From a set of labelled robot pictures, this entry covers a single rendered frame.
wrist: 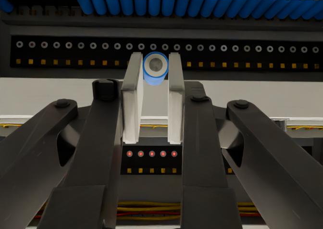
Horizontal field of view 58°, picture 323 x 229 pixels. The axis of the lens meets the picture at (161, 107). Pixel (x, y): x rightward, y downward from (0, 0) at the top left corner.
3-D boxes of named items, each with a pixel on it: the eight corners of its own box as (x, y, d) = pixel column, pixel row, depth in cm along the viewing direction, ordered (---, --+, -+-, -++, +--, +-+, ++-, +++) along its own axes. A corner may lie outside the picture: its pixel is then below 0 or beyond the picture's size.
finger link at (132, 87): (138, 144, 15) (123, 144, 15) (143, 93, 21) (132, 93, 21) (136, 88, 13) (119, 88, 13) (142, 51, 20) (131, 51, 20)
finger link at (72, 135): (119, 150, 13) (50, 150, 13) (129, 104, 17) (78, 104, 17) (117, 120, 12) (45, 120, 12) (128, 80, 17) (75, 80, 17)
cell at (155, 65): (168, 79, 26) (174, 69, 19) (150, 89, 26) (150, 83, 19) (157, 61, 26) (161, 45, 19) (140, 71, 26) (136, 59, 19)
